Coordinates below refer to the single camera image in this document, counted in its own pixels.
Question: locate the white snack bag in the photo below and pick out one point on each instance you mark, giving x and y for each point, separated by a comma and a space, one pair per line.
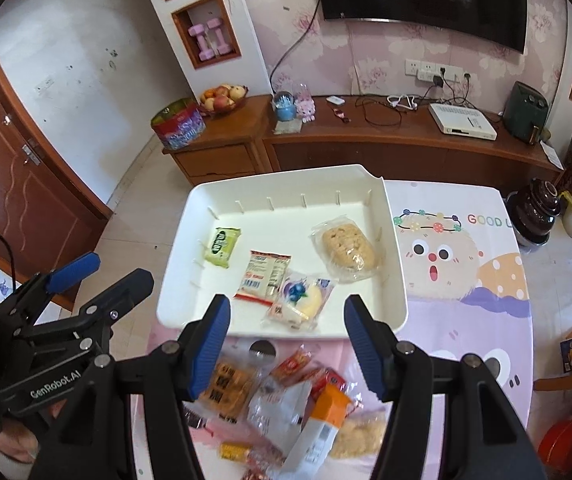
277, 410

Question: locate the red round tin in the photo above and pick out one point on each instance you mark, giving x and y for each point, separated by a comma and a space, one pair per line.
178, 127

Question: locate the white wall socket strip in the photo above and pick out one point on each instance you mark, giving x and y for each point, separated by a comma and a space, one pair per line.
426, 70

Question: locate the person's left hand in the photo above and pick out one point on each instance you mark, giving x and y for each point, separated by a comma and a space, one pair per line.
13, 442

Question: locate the pink dumbbell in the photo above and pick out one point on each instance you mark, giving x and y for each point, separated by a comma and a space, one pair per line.
218, 36
199, 42

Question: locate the pink toy figure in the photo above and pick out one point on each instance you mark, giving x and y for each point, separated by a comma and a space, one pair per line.
306, 106

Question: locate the orange cake packet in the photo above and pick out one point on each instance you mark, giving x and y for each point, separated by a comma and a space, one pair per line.
228, 390

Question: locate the red and white snack packet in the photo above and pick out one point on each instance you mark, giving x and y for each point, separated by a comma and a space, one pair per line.
262, 275

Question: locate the grey coaster mat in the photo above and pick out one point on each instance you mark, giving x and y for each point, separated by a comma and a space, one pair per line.
287, 127

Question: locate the red plastic basin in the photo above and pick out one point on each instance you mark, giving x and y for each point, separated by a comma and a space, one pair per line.
571, 440

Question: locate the clear blueberry cake packet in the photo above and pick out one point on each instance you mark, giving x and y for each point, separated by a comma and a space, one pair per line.
298, 301

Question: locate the orange and white packet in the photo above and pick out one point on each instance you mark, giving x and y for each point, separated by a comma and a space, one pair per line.
332, 405

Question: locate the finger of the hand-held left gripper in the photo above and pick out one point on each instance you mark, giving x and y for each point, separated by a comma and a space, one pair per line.
123, 292
73, 269

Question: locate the clear rice cracker packet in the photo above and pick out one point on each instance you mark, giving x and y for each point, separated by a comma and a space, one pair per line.
361, 435
348, 250

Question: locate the dark green air fryer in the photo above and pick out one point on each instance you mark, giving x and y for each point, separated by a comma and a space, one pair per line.
526, 110

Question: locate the dark brown ceramic cooker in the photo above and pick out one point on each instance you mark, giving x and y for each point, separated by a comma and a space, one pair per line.
536, 210

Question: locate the glass fruit bowl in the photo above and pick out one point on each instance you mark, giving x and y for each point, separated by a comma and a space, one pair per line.
225, 109

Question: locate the cartoon printed tablecloth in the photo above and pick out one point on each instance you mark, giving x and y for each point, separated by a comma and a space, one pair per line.
466, 310

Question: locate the blue snow globe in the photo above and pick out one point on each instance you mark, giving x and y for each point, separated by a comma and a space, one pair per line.
284, 107

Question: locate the red wristwatch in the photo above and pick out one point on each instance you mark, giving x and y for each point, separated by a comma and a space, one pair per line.
342, 116

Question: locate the small white remote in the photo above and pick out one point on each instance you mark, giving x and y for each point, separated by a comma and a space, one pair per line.
335, 100

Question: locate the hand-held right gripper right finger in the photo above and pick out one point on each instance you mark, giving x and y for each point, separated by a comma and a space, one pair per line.
366, 355

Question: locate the white paper sheet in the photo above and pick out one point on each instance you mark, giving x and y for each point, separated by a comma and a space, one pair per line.
552, 155

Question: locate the small red snack packet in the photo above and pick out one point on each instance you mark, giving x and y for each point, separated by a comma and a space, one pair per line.
291, 362

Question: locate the wooden television cabinet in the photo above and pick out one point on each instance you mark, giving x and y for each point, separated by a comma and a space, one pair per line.
366, 152

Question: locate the green snack packet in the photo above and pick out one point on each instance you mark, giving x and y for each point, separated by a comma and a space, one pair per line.
221, 247

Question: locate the white plastic tray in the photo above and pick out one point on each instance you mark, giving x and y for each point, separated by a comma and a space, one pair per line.
276, 230

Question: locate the red biscuit packet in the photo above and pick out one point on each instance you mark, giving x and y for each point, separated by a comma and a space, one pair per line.
332, 378

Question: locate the brown wooden door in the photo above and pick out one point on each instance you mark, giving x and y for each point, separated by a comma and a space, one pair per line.
30, 210

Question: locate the white set-top box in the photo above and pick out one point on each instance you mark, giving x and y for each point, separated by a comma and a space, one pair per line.
461, 120

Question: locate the pile of fruit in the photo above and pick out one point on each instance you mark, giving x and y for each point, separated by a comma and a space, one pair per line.
220, 95

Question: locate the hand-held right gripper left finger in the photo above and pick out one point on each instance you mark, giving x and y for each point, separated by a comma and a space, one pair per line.
211, 355

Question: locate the yellow and red packet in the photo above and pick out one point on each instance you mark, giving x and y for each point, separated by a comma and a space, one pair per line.
236, 452

